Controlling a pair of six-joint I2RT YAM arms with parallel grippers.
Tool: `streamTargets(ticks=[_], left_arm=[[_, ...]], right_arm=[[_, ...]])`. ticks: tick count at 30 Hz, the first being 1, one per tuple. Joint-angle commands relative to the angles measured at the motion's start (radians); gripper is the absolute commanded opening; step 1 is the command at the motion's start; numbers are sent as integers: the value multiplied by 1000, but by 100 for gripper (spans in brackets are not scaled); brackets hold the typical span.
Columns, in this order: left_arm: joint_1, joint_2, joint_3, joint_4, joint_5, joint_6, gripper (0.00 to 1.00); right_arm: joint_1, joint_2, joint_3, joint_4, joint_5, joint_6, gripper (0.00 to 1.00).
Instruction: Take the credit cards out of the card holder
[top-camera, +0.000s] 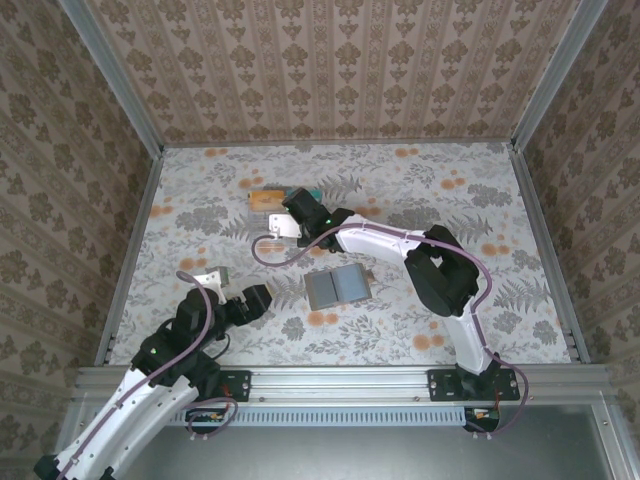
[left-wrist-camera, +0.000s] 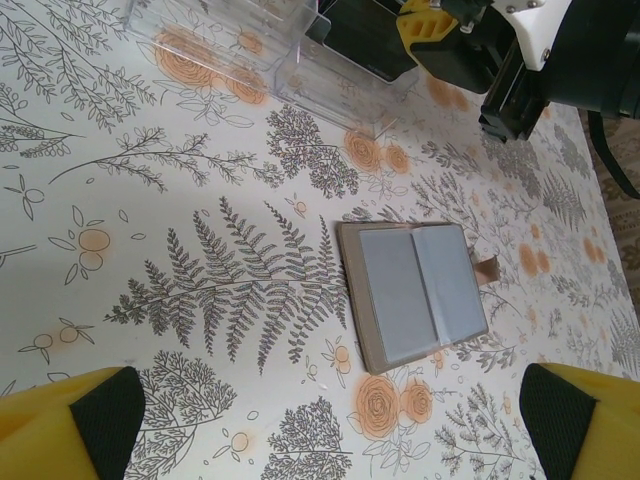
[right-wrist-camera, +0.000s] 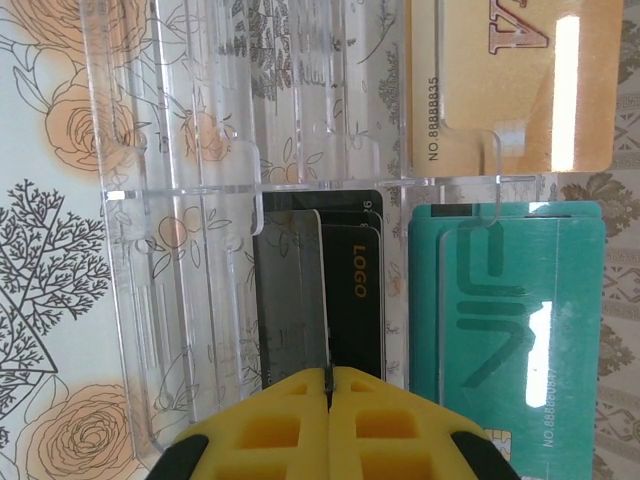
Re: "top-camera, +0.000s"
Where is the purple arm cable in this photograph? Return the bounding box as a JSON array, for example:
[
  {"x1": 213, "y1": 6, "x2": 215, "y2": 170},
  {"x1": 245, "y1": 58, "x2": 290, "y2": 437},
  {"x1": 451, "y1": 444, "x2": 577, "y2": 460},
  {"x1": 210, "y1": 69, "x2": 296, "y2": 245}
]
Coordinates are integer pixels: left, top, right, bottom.
[
  {"x1": 49, "y1": 269, "x2": 217, "y2": 480},
  {"x1": 251, "y1": 224, "x2": 495, "y2": 362}
]

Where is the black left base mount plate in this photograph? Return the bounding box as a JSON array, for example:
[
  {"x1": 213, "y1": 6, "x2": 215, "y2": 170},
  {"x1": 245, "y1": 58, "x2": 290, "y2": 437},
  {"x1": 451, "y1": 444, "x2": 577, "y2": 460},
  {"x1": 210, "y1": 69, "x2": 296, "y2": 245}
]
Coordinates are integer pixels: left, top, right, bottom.
[{"x1": 199, "y1": 368, "x2": 253, "y2": 403}]

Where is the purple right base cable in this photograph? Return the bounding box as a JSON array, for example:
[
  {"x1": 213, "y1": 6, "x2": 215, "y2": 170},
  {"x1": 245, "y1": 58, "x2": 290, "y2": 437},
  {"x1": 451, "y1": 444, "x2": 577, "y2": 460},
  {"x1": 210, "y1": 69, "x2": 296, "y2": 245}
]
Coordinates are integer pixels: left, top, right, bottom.
[{"x1": 469, "y1": 349, "x2": 531, "y2": 442}]

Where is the aluminium side rail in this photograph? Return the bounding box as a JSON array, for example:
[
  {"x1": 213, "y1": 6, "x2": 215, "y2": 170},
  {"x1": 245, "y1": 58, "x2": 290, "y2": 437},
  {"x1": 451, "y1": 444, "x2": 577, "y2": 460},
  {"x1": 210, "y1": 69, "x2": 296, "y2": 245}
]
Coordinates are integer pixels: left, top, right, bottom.
[
  {"x1": 94, "y1": 149, "x2": 165, "y2": 366},
  {"x1": 508, "y1": 144, "x2": 592, "y2": 365}
]

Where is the grey metal sheet panel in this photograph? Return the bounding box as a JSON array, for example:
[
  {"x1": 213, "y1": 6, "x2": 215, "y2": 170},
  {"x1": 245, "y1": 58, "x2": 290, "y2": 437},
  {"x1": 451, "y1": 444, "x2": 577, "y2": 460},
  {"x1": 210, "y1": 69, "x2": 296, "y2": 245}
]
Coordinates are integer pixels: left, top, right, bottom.
[{"x1": 44, "y1": 403, "x2": 640, "y2": 480}]

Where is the black controller board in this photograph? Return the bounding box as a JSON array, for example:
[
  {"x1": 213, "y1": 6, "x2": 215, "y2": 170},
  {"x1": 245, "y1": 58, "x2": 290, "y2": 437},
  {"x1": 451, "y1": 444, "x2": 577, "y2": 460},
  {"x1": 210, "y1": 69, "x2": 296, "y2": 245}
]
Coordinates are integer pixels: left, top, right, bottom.
[
  {"x1": 185, "y1": 407, "x2": 227, "y2": 432},
  {"x1": 463, "y1": 406, "x2": 501, "y2": 432}
]

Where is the aluminium back rail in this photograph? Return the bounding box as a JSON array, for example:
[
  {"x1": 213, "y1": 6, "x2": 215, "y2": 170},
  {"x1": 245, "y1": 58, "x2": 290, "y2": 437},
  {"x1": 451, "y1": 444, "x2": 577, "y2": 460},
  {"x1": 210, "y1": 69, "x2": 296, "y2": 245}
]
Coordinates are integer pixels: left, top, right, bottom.
[{"x1": 159, "y1": 139, "x2": 519, "y2": 150}]

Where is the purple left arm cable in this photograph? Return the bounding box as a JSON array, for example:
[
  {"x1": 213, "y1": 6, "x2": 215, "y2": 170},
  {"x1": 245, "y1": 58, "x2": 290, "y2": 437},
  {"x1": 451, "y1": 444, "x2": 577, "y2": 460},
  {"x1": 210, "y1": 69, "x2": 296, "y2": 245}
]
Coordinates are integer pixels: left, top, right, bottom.
[{"x1": 49, "y1": 269, "x2": 217, "y2": 480}]

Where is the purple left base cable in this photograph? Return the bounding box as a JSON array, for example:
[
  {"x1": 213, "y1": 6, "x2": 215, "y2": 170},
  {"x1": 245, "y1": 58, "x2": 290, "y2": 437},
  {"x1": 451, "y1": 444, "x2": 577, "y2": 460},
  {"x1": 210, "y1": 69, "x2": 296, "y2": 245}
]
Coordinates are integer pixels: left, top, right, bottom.
[{"x1": 185, "y1": 397, "x2": 239, "y2": 444}]

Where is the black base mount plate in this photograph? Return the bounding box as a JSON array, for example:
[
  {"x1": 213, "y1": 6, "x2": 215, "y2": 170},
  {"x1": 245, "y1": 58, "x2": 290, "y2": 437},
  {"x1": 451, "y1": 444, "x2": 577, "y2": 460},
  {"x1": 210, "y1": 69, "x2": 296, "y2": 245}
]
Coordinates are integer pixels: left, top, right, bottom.
[
  {"x1": 427, "y1": 368, "x2": 522, "y2": 403},
  {"x1": 199, "y1": 368, "x2": 253, "y2": 403}
]

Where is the aluminium frame post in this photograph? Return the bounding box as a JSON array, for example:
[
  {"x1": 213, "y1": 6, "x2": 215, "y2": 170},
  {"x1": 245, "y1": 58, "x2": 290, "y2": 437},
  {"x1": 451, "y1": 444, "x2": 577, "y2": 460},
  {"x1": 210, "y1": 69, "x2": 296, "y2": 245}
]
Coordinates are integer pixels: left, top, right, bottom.
[
  {"x1": 510, "y1": 0, "x2": 609, "y2": 151},
  {"x1": 58, "y1": 0, "x2": 166, "y2": 157}
]

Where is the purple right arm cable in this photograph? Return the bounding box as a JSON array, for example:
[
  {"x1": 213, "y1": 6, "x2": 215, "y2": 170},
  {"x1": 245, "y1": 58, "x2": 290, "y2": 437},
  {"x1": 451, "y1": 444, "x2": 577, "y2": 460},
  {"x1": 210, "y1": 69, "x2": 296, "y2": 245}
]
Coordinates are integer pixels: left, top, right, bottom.
[{"x1": 251, "y1": 224, "x2": 495, "y2": 362}]

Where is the slotted grey cable duct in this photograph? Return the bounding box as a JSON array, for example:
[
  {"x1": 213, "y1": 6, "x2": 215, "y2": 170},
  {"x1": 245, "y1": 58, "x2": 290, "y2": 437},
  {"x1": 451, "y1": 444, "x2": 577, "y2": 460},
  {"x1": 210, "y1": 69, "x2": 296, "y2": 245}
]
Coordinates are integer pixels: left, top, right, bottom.
[{"x1": 172, "y1": 405, "x2": 504, "y2": 427}]

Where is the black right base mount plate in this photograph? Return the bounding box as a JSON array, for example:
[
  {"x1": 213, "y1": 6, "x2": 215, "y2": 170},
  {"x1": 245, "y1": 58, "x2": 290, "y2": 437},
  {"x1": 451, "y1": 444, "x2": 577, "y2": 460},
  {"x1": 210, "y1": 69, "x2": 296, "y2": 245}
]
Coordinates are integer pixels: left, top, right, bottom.
[{"x1": 427, "y1": 368, "x2": 522, "y2": 403}]

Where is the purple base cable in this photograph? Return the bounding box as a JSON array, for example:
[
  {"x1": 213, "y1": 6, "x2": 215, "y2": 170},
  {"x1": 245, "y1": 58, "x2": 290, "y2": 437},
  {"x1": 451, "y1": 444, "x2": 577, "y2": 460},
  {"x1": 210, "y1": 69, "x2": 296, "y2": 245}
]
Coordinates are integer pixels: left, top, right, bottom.
[
  {"x1": 469, "y1": 349, "x2": 531, "y2": 442},
  {"x1": 185, "y1": 397, "x2": 239, "y2": 444}
]

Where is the grey folding card holder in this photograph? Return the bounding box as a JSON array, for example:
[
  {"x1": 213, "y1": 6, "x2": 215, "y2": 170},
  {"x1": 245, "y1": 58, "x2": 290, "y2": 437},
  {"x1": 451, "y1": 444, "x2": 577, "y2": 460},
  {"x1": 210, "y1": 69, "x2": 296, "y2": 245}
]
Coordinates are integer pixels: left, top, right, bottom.
[{"x1": 303, "y1": 263, "x2": 378, "y2": 313}]

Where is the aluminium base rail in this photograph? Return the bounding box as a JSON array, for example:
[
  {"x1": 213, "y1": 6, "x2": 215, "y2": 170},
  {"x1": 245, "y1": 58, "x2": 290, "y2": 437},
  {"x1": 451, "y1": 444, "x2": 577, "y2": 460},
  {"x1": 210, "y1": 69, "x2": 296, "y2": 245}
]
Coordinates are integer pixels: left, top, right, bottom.
[{"x1": 72, "y1": 363, "x2": 615, "y2": 407}]

